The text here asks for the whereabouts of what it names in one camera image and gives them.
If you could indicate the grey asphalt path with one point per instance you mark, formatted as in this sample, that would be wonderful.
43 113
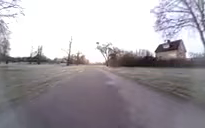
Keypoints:
96 103

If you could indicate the small bare tree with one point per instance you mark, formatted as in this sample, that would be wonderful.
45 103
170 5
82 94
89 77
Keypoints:
105 51

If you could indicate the low dark building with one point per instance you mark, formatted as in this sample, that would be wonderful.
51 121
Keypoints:
30 59

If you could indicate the pale house with dark roof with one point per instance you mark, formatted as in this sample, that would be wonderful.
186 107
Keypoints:
170 50

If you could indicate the frosty grass field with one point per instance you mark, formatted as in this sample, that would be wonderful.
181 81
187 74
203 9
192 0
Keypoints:
170 81
20 81

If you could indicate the dark hedge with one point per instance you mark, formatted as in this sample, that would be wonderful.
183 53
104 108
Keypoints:
146 61

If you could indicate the large bare tree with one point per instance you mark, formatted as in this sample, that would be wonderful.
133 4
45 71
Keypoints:
196 23

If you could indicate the broken bare tree trunk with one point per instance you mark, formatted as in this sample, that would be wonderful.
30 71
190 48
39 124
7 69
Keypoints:
69 53

